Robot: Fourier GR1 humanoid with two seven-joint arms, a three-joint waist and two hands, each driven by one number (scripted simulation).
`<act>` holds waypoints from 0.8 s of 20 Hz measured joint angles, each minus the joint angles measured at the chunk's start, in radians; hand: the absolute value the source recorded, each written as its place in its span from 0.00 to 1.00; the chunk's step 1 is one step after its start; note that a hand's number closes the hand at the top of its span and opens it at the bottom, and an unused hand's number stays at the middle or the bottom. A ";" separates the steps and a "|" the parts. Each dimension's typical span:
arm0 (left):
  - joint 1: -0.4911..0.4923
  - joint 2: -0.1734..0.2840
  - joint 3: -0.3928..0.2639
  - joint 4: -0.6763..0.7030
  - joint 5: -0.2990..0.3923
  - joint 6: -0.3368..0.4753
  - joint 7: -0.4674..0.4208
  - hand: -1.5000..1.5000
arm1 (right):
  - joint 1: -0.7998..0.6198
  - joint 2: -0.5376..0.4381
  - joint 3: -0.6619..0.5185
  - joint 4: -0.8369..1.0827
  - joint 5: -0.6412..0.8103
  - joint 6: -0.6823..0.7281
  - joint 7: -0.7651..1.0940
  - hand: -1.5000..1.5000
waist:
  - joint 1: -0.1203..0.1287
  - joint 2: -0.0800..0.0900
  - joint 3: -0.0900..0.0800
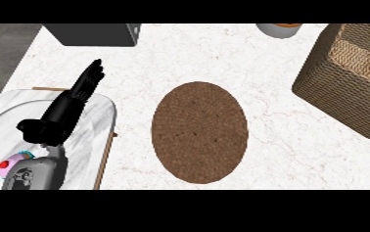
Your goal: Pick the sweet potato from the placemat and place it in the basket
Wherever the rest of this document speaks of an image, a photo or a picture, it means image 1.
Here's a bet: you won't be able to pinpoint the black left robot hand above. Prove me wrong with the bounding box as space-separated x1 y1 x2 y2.
17 58 108 148

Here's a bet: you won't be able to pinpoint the brown oval placemat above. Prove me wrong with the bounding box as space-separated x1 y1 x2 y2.
151 81 251 185

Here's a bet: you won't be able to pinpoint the brown wicker basket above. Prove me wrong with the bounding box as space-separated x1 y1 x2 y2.
291 23 370 140

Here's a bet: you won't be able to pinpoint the white marble cutting board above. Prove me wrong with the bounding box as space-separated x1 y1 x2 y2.
0 86 120 191

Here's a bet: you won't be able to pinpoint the dark grey box appliance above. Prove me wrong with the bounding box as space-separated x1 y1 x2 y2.
42 23 144 48

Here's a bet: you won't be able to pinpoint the grey cup with orange content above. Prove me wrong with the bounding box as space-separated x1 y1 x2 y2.
256 23 304 40

